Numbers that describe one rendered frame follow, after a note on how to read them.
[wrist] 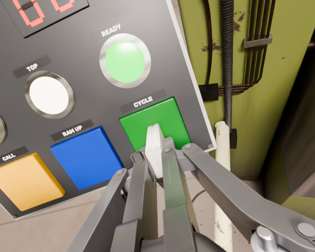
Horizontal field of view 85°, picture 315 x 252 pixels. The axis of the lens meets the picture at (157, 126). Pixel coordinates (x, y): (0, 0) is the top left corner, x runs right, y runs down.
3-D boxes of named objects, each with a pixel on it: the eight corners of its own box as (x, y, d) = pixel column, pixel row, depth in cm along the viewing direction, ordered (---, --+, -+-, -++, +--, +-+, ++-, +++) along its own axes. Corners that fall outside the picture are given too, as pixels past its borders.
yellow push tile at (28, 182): (63, 196, 25) (31, 155, 23) (20, 212, 26) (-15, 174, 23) (69, 188, 27) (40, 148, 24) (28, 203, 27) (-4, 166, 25)
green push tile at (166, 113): (193, 147, 23) (174, 97, 21) (142, 167, 24) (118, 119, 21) (190, 142, 25) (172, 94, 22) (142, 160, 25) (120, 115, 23)
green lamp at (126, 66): (147, 84, 19) (131, 48, 16) (113, 88, 21) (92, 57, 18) (153, 66, 21) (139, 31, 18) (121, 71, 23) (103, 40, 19)
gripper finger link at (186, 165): (163, 165, 14) (199, 152, 13) (161, 139, 18) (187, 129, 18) (170, 179, 14) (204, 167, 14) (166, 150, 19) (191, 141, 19)
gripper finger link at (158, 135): (152, 151, 15) (160, 148, 15) (152, 124, 22) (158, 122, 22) (164, 177, 16) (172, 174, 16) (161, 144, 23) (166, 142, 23)
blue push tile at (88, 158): (126, 174, 24) (99, 127, 22) (78, 191, 25) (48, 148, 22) (128, 166, 25) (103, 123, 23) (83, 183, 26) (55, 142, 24)
